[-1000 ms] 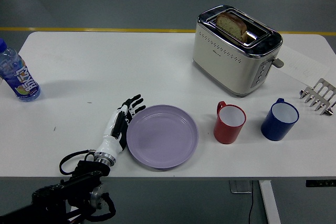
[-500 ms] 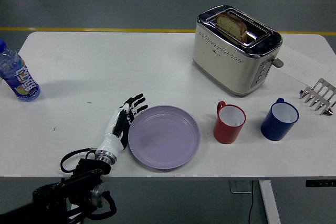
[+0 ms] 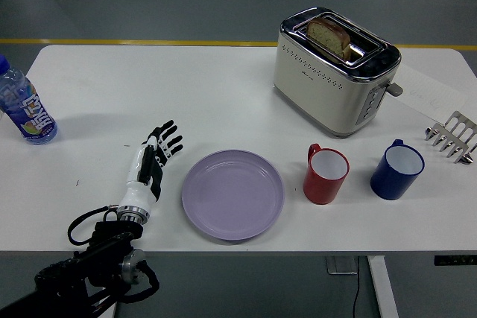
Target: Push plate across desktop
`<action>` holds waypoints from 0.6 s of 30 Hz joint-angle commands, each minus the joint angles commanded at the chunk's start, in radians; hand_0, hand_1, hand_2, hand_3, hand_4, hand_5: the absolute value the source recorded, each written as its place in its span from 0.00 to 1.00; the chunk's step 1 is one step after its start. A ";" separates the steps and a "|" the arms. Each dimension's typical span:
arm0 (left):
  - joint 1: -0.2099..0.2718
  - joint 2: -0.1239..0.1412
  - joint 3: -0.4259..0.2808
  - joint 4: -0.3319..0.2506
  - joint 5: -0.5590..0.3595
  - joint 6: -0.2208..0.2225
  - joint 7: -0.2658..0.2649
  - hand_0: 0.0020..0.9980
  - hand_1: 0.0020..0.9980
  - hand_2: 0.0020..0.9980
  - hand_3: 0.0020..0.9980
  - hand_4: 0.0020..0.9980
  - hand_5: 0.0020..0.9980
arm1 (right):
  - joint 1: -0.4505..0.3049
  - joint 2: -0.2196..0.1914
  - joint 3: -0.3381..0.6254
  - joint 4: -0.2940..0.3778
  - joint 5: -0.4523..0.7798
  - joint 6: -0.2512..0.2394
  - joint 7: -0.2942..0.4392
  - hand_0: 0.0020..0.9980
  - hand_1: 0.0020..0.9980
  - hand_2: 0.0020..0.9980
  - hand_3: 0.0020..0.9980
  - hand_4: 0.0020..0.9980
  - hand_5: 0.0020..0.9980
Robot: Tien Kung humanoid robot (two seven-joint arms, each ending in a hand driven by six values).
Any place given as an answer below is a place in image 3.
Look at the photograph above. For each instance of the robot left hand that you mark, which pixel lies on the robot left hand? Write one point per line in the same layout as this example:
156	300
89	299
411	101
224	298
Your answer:
136	193

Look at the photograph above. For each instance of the bread slice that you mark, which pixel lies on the bread slice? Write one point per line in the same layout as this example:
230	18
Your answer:
328	37

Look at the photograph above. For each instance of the purple plate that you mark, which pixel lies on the purple plate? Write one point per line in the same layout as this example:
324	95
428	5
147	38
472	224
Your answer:
233	195

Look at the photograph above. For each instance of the cream and chrome toaster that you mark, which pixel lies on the cream and chrome toaster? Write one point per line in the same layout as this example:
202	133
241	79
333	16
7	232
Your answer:
320	98

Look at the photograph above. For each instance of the blue drink bottle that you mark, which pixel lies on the blue drink bottle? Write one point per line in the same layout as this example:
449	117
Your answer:
22	102

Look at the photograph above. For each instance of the white table leg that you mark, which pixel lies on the white table leg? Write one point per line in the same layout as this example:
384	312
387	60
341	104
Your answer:
112	312
384	288

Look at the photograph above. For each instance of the red cup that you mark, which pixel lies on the red cup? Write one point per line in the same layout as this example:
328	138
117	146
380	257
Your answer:
320	187

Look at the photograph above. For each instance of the silver metal toast rack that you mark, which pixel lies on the silver metal toast rack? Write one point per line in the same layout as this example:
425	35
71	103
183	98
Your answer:
460	128

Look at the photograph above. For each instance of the white paper sheet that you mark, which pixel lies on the white paper sheet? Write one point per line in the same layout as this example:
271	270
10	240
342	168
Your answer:
428	91

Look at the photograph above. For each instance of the black table control panel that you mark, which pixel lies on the black table control panel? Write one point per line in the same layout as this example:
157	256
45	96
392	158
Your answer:
454	260

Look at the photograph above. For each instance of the blue cup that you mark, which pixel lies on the blue cup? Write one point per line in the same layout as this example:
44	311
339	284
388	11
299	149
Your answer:
389	184

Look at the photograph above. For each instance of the grey box under table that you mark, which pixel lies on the grey box under table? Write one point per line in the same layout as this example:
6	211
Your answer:
341	265

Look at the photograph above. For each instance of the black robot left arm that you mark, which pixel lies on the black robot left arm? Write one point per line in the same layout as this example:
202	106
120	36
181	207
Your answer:
104	254

